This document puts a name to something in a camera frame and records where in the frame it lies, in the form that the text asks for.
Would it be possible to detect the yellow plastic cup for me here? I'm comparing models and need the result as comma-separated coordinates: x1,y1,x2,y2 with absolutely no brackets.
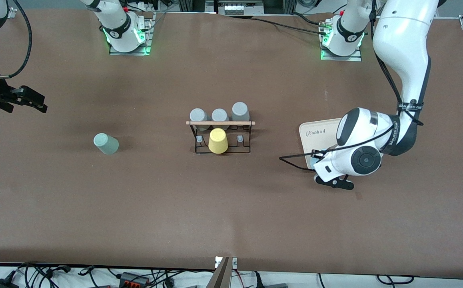
208,128,230,155

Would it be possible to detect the white power strip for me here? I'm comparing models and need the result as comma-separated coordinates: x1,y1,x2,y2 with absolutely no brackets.
217,0,265,16

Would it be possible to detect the black wire cup rack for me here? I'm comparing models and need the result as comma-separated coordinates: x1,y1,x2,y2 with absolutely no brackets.
186,120,256,155

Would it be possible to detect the grey orange-lever connector block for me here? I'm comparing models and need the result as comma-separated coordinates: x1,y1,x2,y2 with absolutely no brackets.
118,271,151,288

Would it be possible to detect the black floor cable bundle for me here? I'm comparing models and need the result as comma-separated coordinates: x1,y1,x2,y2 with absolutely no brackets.
15,262,73,288

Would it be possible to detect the black floor cable loop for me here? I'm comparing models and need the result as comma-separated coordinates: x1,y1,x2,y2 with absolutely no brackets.
376,274,415,286

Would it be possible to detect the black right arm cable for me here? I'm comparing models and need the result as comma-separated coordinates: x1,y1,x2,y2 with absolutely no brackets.
0,0,33,80

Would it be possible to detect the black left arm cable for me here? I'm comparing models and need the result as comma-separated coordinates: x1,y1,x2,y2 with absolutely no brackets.
278,0,425,173

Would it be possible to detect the grey plastic cup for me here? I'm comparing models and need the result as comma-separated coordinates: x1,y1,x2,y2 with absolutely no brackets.
231,102,251,131
190,108,211,132
211,108,230,129

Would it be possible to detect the black base power cable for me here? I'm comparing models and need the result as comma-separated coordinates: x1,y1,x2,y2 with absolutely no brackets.
251,12,336,36

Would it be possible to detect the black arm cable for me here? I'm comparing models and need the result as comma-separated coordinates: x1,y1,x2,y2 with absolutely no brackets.
0,0,33,80
278,0,425,173

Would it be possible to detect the metal camera stand post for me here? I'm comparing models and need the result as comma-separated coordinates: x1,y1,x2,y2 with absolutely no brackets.
205,256,232,288

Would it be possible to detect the pale green plastic cup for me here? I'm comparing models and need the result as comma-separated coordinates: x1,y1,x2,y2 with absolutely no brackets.
93,133,120,156

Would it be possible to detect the cream Rabbit tray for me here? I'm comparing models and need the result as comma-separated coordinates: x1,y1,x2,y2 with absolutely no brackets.
298,118,343,170

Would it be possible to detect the white stand bracket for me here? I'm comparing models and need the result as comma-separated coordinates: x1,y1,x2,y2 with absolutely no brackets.
215,256,238,269

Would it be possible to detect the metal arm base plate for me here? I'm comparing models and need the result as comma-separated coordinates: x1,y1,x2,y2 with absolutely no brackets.
320,20,363,62
108,12,155,56

